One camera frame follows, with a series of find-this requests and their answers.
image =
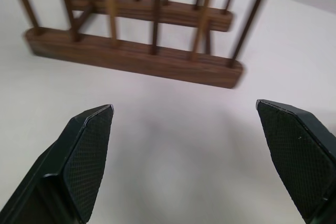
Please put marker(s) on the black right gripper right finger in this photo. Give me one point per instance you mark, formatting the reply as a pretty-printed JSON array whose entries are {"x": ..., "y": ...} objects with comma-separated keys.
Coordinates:
[{"x": 302, "y": 155}]

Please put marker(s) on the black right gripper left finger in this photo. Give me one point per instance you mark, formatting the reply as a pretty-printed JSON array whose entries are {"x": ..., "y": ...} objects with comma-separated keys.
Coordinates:
[{"x": 65, "y": 166}]

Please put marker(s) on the wooden dish rack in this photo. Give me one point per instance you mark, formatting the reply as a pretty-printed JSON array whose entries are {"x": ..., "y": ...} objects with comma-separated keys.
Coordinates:
[{"x": 147, "y": 51}]

